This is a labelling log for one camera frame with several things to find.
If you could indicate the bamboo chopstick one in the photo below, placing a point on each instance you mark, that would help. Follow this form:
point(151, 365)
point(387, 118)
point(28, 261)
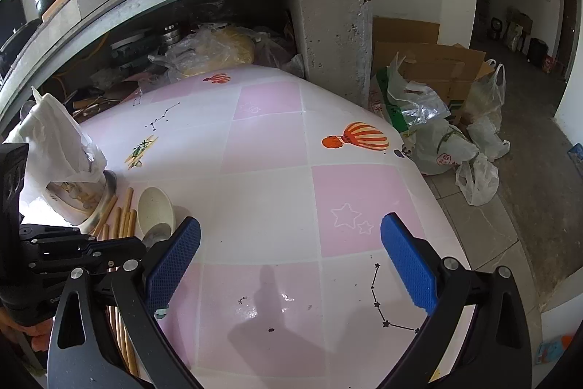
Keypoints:
point(104, 216)

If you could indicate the cardboard box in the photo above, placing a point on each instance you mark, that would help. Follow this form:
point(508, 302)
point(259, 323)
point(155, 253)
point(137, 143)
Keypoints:
point(450, 70)

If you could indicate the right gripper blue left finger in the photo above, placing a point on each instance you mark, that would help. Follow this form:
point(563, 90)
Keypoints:
point(166, 262)

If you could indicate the steel utensil holder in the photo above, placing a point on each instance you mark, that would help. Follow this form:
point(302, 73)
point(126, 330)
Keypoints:
point(82, 205)

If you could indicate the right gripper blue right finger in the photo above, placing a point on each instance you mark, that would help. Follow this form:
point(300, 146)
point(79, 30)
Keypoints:
point(407, 255)

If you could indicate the bamboo chopstick two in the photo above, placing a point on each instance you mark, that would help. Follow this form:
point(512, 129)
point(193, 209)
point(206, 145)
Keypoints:
point(116, 229)

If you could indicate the bamboo chopstick four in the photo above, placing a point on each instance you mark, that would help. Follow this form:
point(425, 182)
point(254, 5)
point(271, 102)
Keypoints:
point(130, 224)

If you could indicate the bag of yellow food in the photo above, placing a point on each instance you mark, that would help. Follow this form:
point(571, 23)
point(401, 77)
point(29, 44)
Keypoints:
point(214, 47)

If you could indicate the white plastic bags on floor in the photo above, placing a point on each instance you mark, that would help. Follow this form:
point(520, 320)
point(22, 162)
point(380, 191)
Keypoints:
point(433, 143)

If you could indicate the cream ceramic soup spoon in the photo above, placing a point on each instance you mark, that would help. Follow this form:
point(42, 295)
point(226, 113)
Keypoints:
point(155, 215)

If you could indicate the white plastic bag liner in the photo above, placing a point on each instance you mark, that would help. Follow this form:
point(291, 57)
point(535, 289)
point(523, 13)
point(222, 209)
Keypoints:
point(59, 150)

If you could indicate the bamboo chopstick three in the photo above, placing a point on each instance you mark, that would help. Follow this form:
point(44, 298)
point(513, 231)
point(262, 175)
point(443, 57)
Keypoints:
point(126, 208)

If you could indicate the person left hand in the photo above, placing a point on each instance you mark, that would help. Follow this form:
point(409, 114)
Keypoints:
point(39, 333)

